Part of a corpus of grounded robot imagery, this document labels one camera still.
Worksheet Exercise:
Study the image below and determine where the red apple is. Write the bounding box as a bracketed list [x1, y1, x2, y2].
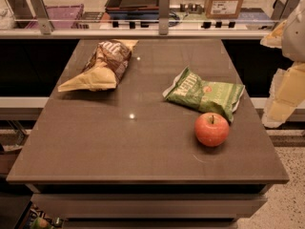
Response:
[194, 113, 230, 147]

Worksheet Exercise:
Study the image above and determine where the purple plastic crate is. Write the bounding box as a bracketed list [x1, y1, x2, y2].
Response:
[25, 3, 86, 30]

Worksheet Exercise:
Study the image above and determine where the green jalapeno chip bag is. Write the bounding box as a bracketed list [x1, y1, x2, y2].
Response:
[162, 68, 245, 123]

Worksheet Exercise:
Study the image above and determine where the cardboard box with label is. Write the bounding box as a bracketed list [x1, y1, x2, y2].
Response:
[204, 0, 244, 19]

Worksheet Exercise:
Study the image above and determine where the glass railing with metal posts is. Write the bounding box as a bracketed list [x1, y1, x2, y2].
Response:
[1, 0, 300, 39]

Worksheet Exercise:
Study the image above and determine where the brown and yellow chip bag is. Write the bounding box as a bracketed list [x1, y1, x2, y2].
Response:
[58, 39, 138, 92]

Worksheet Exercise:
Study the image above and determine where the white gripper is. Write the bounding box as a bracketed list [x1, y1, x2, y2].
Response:
[260, 0, 305, 128]

